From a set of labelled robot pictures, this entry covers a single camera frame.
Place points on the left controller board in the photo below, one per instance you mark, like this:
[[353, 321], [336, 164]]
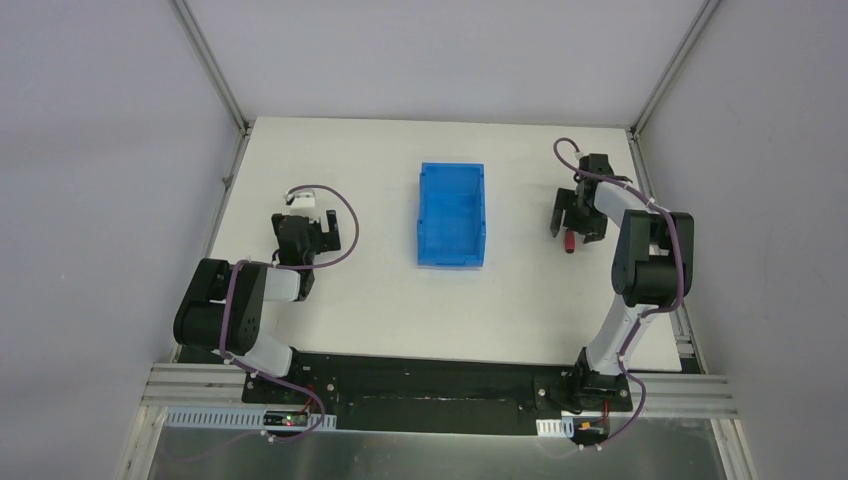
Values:
[[294, 419]]

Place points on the left white slotted cable duct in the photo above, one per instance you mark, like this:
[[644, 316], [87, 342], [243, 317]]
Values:
[[236, 419]]

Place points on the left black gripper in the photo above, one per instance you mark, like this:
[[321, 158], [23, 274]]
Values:
[[317, 234]]

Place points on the right white slotted cable duct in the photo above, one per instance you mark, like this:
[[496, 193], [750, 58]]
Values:
[[561, 427]]

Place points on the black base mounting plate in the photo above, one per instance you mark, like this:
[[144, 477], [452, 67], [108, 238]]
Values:
[[436, 396]]

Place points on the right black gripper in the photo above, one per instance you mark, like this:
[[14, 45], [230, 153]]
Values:
[[577, 215]]

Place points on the red handled screwdriver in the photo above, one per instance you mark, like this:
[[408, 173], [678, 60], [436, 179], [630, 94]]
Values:
[[570, 242]]

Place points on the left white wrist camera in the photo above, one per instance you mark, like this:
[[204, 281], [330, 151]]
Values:
[[301, 202]]

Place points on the right aluminium frame post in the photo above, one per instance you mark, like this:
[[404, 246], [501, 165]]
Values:
[[698, 26]]

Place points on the aluminium front frame rail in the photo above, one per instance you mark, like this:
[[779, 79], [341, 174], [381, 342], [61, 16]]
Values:
[[217, 385]]

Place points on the aluminium frame post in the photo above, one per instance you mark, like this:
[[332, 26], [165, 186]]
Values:
[[698, 26], [206, 57]]

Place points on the blue plastic bin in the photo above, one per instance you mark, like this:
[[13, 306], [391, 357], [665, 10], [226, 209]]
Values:
[[451, 229]]

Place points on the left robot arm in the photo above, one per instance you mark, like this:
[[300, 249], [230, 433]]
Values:
[[222, 309]]

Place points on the left aluminium frame post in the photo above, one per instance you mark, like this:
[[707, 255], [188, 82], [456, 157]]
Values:
[[206, 57]]

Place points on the right controller board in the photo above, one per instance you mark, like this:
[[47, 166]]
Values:
[[591, 432]]

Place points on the metal sheet front panel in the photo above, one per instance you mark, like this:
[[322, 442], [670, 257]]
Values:
[[648, 450]]

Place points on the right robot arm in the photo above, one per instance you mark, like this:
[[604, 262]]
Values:
[[651, 272]]

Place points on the white slotted cable duct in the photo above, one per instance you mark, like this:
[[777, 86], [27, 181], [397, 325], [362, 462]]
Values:
[[561, 427], [236, 419]]

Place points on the controller board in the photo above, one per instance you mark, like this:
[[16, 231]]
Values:
[[591, 432], [294, 419]]

